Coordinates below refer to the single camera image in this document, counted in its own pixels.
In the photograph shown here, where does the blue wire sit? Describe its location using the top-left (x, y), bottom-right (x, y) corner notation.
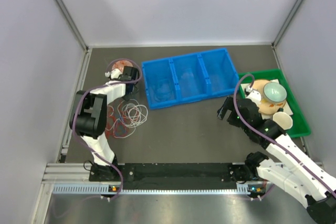
top-left (154, 83), bottom-right (173, 100)

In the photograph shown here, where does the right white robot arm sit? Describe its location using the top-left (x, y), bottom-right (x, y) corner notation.
top-left (217, 97), bottom-right (335, 223)

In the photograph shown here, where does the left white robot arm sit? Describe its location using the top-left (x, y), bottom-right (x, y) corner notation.
top-left (69, 66), bottom-right (141, 180)

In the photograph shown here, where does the red patterned small plate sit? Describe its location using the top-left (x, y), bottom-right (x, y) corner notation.
top-left (111, 60), bottom-right (133, 72)

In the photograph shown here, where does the tan patterned plate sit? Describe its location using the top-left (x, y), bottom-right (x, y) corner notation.
top-left (253, 79), bottom-right (287, 115)

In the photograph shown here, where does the light green bowl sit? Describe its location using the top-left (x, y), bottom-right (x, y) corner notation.
top-left (263, 82), bottom-right (287, 103)

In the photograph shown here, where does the white cup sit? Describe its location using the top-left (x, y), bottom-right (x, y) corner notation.
top-left (272, 112), bottom-right (293, 130)

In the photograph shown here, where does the blue three-compartment bin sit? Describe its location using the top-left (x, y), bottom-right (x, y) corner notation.
top-left (142, 48), bottom-right (239, 110)

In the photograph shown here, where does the green plastic tray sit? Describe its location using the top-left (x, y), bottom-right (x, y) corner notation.
top-left (249, 69), bottom-right (311, 138)

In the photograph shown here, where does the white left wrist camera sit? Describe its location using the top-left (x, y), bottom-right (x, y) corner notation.
top-left (104, 68), bottom-right (122, 80)

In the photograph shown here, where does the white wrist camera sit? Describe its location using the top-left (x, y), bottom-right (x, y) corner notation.
top-left (104, 68), bottom-right (122, 80)
top-left (245, 86), bottom-right (262, 105)

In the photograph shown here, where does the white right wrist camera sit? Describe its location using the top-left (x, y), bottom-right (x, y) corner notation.
top-left (245, 86), bottom-right (262, 105)

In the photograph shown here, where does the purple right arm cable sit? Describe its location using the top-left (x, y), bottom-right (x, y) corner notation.
top-left (233, 73), bottom-right (336, 201)

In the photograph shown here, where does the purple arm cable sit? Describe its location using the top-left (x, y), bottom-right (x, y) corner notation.
top-left (233, 73), bottom-right (336, 201)
top-left (71, 58), bottom-right (144, 201)

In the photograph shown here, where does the white wire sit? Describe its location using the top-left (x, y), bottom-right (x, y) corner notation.
top-left (104, 98), bottom-right (149, 138)

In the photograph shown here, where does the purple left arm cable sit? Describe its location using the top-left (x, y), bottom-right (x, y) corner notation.
top-left (71, 58), bottom-right (144, 201)

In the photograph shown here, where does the grey slotted cable duct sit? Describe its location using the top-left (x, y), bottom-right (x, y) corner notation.
top-left (52, 184), bottom-right (254, 195)

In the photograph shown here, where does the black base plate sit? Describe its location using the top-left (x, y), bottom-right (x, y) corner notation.
top-left (88, 163), bottom-right (250, 190)

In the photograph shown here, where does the aluminium frame left post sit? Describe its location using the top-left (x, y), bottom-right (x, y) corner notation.
top-left (54, 0), bottom-right (89, 51)

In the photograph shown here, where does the aluminium frame post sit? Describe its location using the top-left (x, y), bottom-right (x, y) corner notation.
top-left (271, 0), bottom-right (304, 49)
top-left (54, 0), bottom-right (89, 51)

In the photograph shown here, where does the aluminium frame right post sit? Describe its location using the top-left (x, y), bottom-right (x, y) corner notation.
top-left (271, 0), bottom-right (304, 49)

